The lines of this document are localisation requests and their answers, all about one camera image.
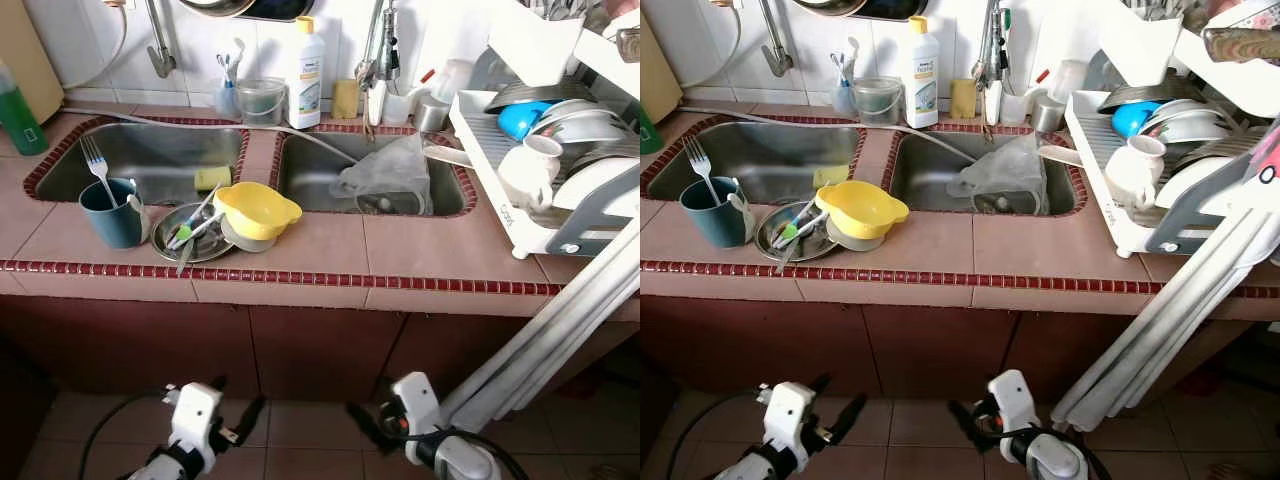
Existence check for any green and white spoon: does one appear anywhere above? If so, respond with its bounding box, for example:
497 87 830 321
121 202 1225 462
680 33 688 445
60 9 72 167
775 205 829 251
168 205 223 251

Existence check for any white plastic stick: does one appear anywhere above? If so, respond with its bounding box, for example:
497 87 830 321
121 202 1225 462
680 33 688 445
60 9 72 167
185 185 223 236
795 195 827 236

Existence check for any yellow bowl with grey base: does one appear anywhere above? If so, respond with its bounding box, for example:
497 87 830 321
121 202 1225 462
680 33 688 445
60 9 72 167
213 182 303 253
815 180 911 253

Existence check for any teal plastic mug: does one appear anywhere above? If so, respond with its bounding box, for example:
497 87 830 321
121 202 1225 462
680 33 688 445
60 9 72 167
79 177 151 249
680 177 753 249

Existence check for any steel fork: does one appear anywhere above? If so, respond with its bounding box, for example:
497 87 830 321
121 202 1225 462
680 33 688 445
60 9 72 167
80 135 121 208
684 135 723 206

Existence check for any round steel plate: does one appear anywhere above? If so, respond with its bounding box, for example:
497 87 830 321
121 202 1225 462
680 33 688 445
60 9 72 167
755 200 841 264
152 200 239 264

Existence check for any folded white drying rack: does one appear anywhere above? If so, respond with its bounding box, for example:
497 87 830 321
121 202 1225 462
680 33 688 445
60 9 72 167
440 215 641 433
1050 200 1280 433

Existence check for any stainless steel sink basin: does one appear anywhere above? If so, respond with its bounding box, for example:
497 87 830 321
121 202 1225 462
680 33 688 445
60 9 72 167
652 122 863 206
35 122 249 206
888 130 1086 218
275 130 469 218

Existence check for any clear plastic bag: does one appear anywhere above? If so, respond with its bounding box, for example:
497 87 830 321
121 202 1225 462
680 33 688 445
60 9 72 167
330 133 433 214
945 133 1046 214

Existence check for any beige rack drain spout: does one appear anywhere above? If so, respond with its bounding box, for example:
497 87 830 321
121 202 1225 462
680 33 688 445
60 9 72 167
422 143 476 169
1037 143 1091 169

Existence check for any white plastic dish rack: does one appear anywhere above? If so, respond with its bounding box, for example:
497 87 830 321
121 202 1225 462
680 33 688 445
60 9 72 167
1062 88 1280 259
448 88 641 261

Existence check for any plain white ceramic mug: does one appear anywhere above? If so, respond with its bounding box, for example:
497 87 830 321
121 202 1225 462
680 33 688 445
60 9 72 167
497 134 564 211
1105 135 1168 211

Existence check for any clear plastic tub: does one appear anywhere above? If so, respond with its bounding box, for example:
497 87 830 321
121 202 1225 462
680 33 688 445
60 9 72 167
235 77 288 127
852 77 904 126

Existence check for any large white plate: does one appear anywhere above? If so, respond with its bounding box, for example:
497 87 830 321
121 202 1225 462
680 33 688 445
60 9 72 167
550 155 641 229
1160 155 1241 226

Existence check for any green dish soap bottle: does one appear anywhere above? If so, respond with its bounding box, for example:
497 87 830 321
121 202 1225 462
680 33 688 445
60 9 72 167
640 102 663 156
0 60 49 157

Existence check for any steel cup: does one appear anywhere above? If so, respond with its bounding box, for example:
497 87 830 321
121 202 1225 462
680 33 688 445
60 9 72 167
413 95 451 134
1030 95 1067 134

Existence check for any white detergent bottle yellow cap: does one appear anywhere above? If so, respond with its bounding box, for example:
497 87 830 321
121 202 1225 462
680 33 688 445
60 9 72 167
905 16 943 129
288 16 326 131

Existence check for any tan scrubbing sponge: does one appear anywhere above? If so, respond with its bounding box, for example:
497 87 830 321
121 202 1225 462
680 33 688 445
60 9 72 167
332 78 361 121
950 78 979 121

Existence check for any blue bowl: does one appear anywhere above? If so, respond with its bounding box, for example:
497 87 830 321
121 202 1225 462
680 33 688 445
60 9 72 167
1110 100 1166 139
497 100 553 142

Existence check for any steel bowl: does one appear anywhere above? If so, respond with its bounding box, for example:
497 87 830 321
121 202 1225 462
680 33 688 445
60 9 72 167
485 80 571 113
1097 80 1186 111

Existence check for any chrome swivel faucet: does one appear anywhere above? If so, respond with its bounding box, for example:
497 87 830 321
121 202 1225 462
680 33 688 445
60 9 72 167
355 0 403 126
972 0 1013 126

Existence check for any dark hanging pan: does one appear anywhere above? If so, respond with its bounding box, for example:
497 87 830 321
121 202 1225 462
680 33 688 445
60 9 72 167
790 0 926 21
178 0 316 23

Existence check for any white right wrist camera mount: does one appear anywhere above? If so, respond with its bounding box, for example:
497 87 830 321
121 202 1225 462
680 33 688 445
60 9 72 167
390 372 444 437
988 370 1044 434

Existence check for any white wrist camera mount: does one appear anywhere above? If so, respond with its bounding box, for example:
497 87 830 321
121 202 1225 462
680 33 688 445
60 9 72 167
165 382 224 456
988 370 1044 434
762 382 821 456
390 372 444 437

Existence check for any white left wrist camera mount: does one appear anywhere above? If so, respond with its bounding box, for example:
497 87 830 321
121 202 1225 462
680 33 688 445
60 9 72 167
165 382 224 456
762 382 821 456

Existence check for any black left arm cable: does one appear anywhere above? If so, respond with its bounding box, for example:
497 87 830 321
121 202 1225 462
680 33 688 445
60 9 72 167
78 385 176 480
668 388 769 480

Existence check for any chrome wall tap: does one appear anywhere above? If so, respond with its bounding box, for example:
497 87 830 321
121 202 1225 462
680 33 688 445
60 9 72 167
757 0 796 79
145 0 179 79

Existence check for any white wall hose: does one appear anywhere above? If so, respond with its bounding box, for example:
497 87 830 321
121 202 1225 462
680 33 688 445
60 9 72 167
65 0 133 91
682 0 743 89

